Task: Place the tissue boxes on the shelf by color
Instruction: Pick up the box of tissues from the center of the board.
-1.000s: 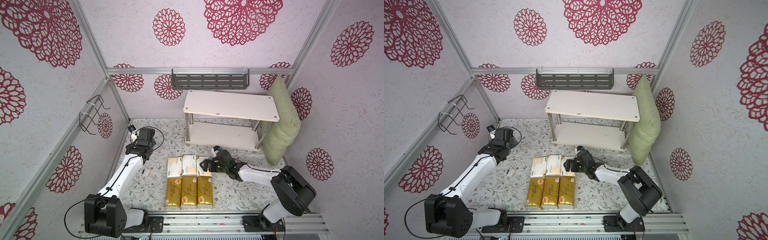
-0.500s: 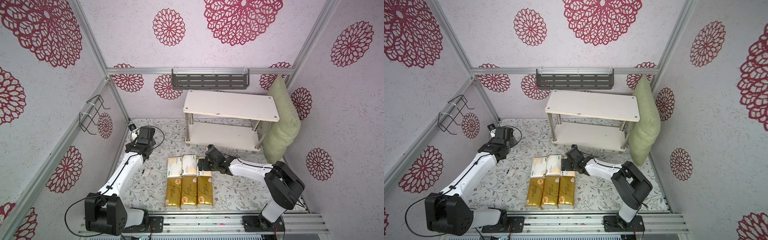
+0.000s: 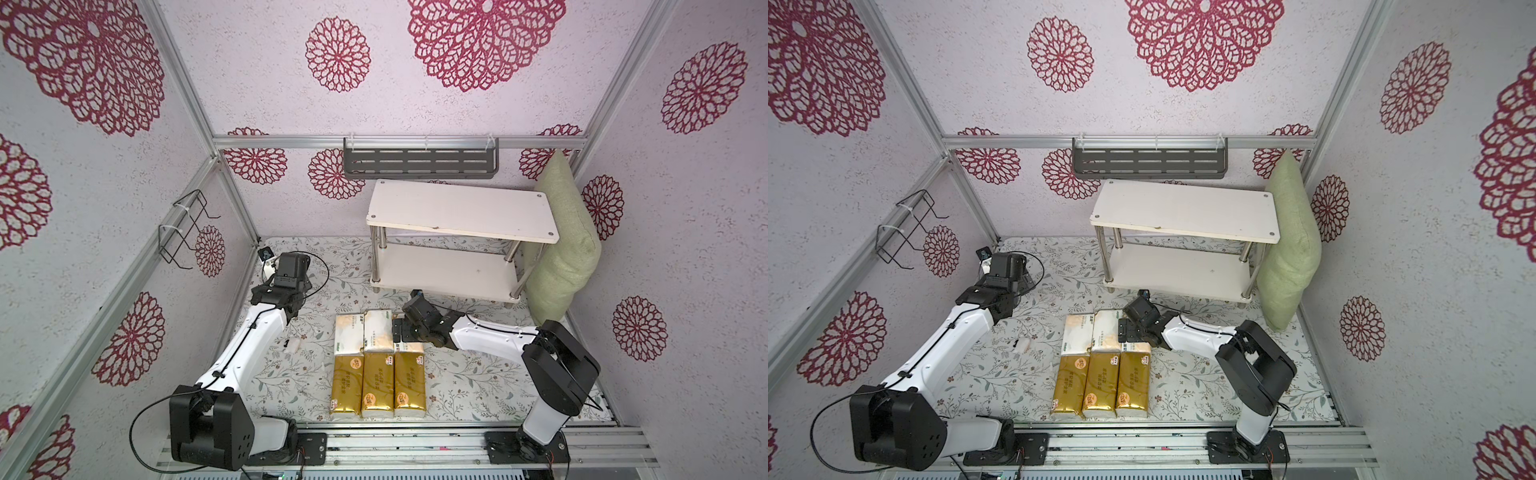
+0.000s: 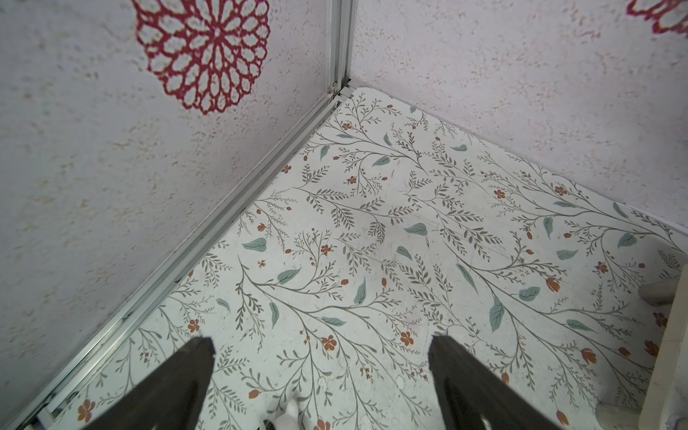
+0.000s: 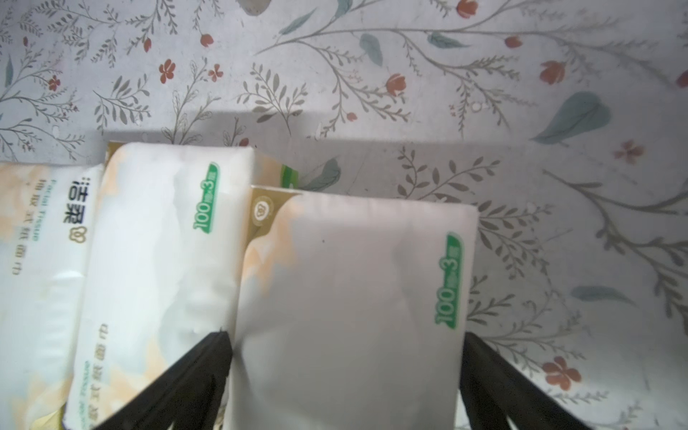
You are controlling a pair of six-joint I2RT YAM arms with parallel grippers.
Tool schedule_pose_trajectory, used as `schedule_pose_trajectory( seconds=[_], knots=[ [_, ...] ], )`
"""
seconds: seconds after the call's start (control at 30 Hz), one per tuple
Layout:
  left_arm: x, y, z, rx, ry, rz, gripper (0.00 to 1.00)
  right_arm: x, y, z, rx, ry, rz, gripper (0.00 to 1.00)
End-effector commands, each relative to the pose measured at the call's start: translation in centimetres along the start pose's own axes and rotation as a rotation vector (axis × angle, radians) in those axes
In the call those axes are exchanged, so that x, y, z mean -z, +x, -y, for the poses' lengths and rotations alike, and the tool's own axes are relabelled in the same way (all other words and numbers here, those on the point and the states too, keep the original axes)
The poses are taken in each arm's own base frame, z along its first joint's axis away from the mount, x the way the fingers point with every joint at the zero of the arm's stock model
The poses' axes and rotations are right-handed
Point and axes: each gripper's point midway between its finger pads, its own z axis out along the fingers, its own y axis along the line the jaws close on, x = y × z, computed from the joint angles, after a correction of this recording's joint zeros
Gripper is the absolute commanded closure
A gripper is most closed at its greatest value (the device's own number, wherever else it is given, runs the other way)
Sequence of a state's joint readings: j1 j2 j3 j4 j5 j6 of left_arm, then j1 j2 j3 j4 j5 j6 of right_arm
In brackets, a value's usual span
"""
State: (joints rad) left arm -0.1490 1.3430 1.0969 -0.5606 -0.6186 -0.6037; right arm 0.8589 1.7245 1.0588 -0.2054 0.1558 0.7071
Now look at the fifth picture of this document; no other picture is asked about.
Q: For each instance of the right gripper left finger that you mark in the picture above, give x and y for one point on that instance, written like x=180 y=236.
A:
x=187 y=395

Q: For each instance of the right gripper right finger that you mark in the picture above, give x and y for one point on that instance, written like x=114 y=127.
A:
x=497 y=396

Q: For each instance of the white tissue pack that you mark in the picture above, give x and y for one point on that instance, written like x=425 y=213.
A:
x=165 y=265
x=351 y=312
x=47 y=216

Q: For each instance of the floral table mat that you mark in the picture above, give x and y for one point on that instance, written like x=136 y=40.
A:
x=563 y=122

